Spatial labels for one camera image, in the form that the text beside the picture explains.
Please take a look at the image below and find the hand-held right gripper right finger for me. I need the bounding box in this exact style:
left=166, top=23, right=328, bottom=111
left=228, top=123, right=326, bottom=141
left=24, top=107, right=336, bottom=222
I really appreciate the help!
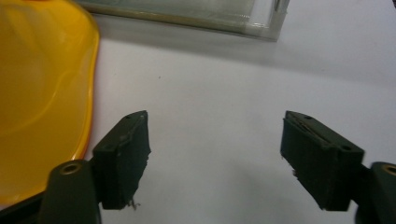
left=279, top=110, right=365, bottom=212

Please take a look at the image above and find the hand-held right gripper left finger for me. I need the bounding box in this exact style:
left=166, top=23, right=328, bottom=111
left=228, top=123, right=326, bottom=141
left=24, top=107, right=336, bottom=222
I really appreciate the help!
left=92, top=109, right=152, bottom=211

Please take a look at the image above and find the yellow plastic tray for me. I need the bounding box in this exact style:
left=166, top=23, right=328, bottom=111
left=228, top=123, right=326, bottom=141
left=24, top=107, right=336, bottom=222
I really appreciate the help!
left=0, top=0, right=101, bottom=208

